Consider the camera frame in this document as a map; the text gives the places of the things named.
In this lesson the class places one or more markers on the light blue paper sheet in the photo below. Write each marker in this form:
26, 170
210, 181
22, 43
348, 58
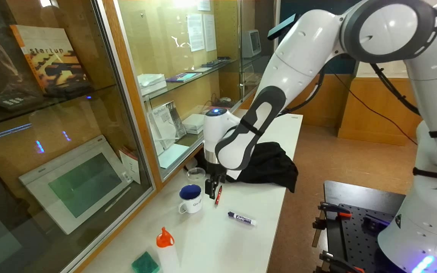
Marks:
174, 155

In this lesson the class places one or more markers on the blue flat book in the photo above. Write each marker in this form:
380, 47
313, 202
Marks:
184, 76

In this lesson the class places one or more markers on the white mug blue inside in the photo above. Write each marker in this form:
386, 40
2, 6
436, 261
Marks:
192, 199

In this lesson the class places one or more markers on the orange black bar clamp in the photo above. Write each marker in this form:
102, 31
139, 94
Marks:
340, 261
333, 213

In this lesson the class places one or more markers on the white stacked books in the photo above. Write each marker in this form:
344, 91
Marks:
152, 82

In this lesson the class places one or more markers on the clear plastic cup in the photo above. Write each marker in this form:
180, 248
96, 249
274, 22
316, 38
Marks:
196, 175

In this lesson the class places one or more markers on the white framed green panel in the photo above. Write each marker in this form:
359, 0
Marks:
76, 184

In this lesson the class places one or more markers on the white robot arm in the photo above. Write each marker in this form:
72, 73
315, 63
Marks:
299, 55

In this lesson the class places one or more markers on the white box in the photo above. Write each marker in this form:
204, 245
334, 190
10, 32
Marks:
195, 123

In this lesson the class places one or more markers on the grey small monitor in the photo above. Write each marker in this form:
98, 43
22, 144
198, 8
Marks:
251, 43

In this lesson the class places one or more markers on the small white card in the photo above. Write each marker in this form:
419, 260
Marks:
130, 164

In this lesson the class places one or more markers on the black perforated base board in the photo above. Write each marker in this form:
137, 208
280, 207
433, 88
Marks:
360, 194

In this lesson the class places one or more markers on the black cloth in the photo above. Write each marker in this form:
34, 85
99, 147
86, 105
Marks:
272, 164

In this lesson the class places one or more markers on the orange patterned book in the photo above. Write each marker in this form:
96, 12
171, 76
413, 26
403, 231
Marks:
52, 58

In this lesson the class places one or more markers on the white booklet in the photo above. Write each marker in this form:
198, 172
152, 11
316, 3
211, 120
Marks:
166, 123

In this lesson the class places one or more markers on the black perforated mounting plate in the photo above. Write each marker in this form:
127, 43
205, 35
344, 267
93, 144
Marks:
356, 237

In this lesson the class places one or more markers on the orange capped squeeze bottle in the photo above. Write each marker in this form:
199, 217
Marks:
166, 248

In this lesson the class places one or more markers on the purple Expo marker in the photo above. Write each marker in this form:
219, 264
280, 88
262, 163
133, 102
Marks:
242, 219

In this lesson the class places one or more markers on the red marker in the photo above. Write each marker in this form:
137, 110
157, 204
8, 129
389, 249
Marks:
219, 198

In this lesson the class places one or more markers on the green sponge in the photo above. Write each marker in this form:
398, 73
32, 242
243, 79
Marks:
145, 263

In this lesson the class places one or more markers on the white paper sheet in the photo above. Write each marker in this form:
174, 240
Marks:
196, 31

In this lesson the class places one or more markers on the wooden side cabinet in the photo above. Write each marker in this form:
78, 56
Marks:
375, 111

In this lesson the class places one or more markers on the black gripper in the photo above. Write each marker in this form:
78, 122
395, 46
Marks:
211, 179

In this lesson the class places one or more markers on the wooden cabinet frame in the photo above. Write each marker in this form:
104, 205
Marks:
128, 76

